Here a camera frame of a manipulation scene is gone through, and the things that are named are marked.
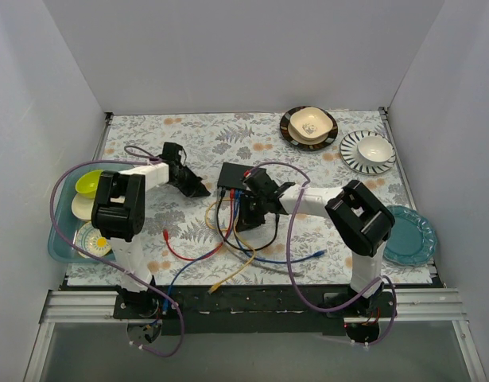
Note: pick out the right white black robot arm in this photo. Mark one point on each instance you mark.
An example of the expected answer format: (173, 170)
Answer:
(361, 219)

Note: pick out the black network switch box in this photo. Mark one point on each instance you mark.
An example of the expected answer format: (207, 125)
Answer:
(231, 176)

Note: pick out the patterned bowl with yellow centre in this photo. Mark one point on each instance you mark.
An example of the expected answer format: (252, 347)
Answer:
(90, 240)

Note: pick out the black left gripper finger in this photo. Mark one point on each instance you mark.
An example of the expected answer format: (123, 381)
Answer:
(198, 187)
(188, 183)

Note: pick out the teal scalloped plate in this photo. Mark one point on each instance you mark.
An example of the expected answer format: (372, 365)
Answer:
(412, 241)

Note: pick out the cream square bowl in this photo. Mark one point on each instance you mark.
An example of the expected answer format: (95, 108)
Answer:
(310, 125)

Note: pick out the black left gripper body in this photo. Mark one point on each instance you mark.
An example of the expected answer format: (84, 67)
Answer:
(184, 177)

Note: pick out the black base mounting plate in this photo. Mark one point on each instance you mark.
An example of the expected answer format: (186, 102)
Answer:
(249, 309)

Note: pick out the cream plastic plate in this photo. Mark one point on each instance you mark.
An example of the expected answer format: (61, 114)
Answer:
(82, 207)

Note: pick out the dark brown round plate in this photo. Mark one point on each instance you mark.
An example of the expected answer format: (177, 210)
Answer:
(283, 126)

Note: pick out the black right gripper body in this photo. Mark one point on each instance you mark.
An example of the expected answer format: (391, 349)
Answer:
(250, 204)

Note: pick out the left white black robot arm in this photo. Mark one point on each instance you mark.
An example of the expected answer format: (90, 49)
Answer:
(119, 209)

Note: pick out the white round bowl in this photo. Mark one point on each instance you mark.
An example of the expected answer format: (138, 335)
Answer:
(375, 149)

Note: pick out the aluminium frame rail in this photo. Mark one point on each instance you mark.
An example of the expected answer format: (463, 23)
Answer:
(252, 333)

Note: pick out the blue striped white plate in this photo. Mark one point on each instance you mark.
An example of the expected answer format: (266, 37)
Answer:
(350, 156)

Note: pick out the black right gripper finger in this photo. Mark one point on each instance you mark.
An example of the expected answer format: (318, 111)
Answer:
(244, 218)
(257, 213)

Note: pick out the lime green plastic bowl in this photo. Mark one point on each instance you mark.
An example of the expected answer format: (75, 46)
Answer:
(87, 185)

